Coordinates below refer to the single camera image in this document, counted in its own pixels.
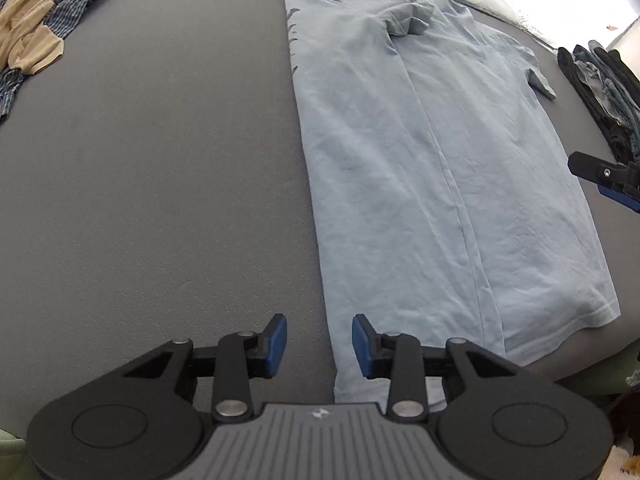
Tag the light blue t-shirt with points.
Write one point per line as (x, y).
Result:
(400, 160)

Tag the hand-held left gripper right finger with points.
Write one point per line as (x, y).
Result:
(361, 345)

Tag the pile of dark clothes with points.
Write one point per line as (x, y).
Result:
(600, 100)

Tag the grey felt mat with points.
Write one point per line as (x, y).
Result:
(150, 185)

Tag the blue plaid shirt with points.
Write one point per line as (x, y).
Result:
(75, 5)

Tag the beige garment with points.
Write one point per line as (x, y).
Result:
(25, 25)

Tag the green upholstered seat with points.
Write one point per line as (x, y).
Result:
(607, 372)

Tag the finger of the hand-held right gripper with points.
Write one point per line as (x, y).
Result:
(622, 197)
(595, 167)

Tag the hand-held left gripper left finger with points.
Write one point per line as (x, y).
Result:
(277, 345)

